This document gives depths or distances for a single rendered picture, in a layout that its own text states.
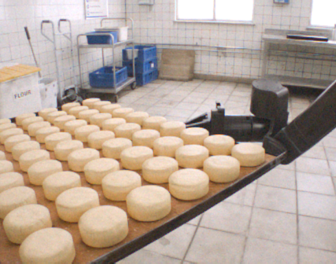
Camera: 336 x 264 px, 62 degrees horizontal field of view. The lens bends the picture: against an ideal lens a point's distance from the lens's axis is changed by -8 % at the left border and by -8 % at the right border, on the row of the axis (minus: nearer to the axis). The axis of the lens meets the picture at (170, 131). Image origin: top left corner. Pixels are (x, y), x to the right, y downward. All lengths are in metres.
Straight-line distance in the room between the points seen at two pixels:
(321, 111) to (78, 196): 0.38
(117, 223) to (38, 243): 0.08
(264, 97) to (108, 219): 0.37
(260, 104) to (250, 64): 4.82
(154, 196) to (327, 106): 0.30
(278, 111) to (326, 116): 0.10
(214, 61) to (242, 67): 0.51
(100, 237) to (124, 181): 0.10
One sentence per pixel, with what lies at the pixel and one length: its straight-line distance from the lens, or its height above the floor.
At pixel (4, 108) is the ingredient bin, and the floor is 0.45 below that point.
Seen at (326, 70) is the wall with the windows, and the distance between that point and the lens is 5.43.
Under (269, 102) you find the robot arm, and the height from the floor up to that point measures 1.06.
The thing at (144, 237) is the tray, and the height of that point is 1.01.
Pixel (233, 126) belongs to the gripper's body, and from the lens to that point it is 0.59.
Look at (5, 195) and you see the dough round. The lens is 0.40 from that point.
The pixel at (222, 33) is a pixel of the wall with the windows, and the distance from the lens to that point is 5.39.
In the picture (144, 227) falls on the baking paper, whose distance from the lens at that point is 0.33.
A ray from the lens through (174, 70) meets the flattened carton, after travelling 5.42.
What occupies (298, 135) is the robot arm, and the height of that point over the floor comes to 1.02.
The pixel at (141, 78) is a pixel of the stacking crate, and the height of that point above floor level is 0.14.
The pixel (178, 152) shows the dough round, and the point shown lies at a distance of 0.44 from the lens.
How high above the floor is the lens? 1.21
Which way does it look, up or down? 23 degrees down
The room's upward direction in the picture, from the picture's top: straight up
